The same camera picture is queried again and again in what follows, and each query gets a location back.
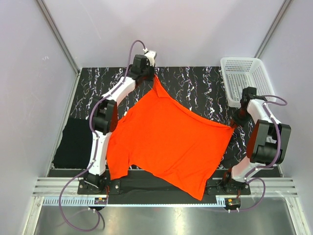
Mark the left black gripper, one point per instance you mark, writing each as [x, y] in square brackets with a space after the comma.
[151, 69]

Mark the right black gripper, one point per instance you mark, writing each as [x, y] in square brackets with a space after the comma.
[236, 121]

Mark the orange t-shirt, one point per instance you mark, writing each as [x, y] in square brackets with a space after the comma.
[164, 138]

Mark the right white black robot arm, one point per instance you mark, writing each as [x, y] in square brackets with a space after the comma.
[267, 144]

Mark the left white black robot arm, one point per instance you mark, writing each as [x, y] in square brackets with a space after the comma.
[103, 119]

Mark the white plastic basket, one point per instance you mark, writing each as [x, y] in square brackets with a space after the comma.
[242, 72]

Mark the right orange connector box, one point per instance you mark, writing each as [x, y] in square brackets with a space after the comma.
[233, 202]

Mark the orange connector box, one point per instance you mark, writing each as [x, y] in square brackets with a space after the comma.
[100, 200]
[233, 202]

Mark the folded black t-shirt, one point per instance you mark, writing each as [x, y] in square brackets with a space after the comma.
[75, 147]

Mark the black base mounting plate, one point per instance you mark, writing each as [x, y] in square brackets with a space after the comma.
[142, 181]

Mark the left orange connector box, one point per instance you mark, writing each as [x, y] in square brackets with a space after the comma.
[100, 200]

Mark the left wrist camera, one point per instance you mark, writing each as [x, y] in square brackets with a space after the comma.
[151, 55]

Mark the aluminium frame rail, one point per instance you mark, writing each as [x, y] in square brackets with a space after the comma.
[284, 187]

